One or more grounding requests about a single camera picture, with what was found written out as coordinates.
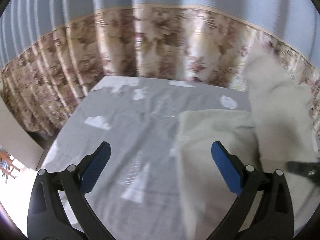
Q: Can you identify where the blue floral curtain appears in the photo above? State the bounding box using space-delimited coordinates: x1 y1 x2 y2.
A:
0 0 320 153

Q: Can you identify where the grey patterned bed sheet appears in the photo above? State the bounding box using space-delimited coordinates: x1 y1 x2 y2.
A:
43 77 250 239

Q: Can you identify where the beige hooded jacket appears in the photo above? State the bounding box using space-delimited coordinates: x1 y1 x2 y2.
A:
175 47 317 239

